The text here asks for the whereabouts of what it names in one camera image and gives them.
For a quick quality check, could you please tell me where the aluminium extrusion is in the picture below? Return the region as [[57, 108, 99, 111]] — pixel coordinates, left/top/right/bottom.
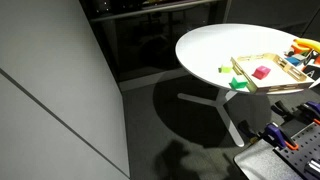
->
[[304, 159, 320, 178]]

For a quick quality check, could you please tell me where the black white letter block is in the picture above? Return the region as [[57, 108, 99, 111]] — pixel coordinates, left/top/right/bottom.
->
[[307, 49, 320, 61], [300, 63, 320, 82]]

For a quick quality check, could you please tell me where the metal railing bar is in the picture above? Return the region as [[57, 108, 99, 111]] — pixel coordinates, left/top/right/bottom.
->
[[88, 0, 218, 23]]

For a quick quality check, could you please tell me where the black mat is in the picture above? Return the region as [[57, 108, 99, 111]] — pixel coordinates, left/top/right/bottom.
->
[[233, 139, 303, 180]]

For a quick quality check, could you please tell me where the green block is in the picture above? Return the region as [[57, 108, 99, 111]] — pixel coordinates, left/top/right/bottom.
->
[[228, 76, 249, 91]]

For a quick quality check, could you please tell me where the white table base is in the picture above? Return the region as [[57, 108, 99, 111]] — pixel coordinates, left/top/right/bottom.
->
[[177, 88, 246, 148]]

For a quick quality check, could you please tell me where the blue block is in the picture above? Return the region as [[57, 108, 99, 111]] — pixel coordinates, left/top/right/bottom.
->
[[285, 55, 302, 67]]

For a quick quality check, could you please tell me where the black pegboard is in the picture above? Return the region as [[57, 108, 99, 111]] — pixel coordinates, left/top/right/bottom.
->
[[273, 122, 320, 180]]

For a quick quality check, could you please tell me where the wooden tray box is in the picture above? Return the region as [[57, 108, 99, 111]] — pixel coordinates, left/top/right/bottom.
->
[[230, 52, 316, 95]]

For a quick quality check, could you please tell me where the yellow-green block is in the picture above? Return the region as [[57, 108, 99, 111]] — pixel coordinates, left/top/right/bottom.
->
[[218, 64, 234, 75]]

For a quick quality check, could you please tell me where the magenta block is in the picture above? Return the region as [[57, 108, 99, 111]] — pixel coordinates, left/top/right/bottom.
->
[[251, 65, 272, 81]]

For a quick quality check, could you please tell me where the yellow banana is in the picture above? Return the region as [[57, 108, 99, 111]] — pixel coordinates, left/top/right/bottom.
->
[[293, 37, 320, 54]]

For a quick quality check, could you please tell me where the grey vertical post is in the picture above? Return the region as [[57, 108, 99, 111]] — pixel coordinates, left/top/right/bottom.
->
[[222, 0, 233, 24]]

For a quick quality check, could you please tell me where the purple clamp orange tip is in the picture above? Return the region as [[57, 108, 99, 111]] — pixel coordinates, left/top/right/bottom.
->
[[270, 99, 320, 127], [237, 119, 300, 152]]

